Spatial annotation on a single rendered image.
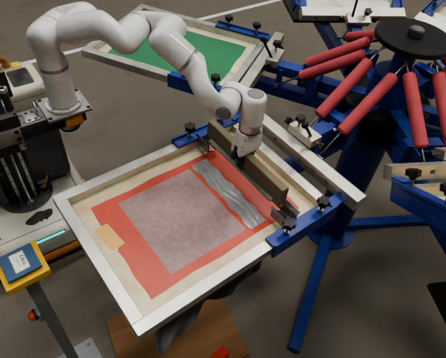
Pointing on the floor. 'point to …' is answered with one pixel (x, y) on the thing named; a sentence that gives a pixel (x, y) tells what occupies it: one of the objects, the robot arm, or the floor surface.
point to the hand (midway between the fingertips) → (243, 160)
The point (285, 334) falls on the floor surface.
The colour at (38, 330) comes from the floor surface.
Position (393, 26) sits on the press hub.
